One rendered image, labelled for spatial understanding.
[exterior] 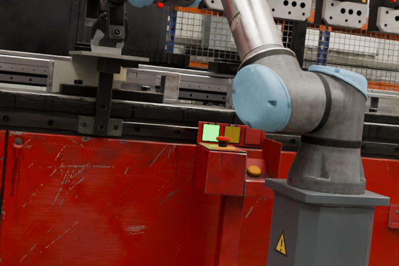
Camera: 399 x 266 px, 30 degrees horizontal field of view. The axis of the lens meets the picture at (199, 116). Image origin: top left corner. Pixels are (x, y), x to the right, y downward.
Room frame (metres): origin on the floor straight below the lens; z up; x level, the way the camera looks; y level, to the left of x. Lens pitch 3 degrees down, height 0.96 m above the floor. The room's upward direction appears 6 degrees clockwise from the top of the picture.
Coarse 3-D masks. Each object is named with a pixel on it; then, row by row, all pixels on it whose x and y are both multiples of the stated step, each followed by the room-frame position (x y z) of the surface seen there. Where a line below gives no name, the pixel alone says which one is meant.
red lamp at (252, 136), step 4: (248, 128) 2.12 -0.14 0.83; (248, 132) 2.12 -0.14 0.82; (252, 132) 2.12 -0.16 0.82; (256, 132) 2.13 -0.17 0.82; (260, 132) 2.13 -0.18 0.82; (248, 136) 2.12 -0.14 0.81; (252, 136) 2.12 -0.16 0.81; (256, 136) 2.13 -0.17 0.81; (260, 136) 2.13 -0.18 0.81; (248, 140) 2.12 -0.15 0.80; (252, 140) 2.12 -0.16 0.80; (256, 140) 2.13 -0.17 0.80; (256, 144) 2.13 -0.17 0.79
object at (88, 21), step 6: (90, 0) 2.20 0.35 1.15; (96, 0) 2.20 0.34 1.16; (102, 0) 2.21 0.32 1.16; (90, 6) 2.20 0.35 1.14; (96, 6) 2.20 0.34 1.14; (90, 12) 2.20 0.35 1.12; (96, 12) 2.21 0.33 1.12; (90, 18) 2.20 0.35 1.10; (96, 18) 2.21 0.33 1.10; (84, 24) 2.20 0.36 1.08; (90, 24) 2.21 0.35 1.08
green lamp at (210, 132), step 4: (204, 124) 2.09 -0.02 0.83; (204, 128) 2.09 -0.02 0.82; (208, 128) 2.09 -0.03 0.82; (212, 128) 2.10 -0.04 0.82; (216, 128) 2.10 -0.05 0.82; (204, 132) 2.09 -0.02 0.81; (208, 132) 2.09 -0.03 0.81; (212, 132) 2.10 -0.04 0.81; (216, 132) 2.10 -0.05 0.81; (204, 136) 2.09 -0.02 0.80; (208, 136) 2.09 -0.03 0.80; (212, 136) 2.10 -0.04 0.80; (216, 136) 2.10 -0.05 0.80; (208, 140) 2.09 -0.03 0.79; (212, 140) 2.10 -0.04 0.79; (216, 140) 2.10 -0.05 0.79
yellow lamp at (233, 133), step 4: (228, 128) 2.11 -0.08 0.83; (232, 128) 2.11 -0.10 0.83; (236, 128) 2.11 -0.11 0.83; (224, 132) 2.10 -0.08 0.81; (228, 132) 2.11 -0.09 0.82; (232, 132) 2.11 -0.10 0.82; (236, 132) 2.11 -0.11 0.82; (224, 136) 2.10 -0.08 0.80; (228, 136) 2.11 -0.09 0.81; (232, 136) 2.11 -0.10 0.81; (236, 136) 2.11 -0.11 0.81; (232, 140) 2.11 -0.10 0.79; (236, 140) 2.11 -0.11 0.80
